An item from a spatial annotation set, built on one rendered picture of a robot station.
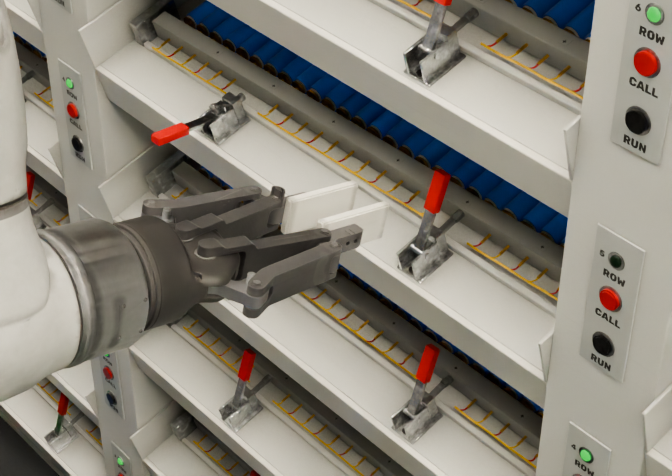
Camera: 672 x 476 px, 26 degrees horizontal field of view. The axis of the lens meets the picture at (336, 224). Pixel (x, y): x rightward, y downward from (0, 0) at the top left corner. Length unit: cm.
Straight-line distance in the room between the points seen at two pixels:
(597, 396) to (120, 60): 64
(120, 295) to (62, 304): 4
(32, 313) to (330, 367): 57
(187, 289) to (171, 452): 90
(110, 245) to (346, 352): 51
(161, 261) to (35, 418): 126
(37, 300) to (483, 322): 42
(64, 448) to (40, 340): 126
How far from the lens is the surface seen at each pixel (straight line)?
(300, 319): 144
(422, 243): 120
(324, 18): 117
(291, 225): 109
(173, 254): 96
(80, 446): 214
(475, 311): 118
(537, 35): 108
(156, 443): 186
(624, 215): 99
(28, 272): 88
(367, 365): 139
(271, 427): 161
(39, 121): 175
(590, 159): 99
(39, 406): 221
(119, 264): 93
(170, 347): 171
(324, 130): 132
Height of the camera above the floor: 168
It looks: 38 degrees down
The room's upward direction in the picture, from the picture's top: straight up
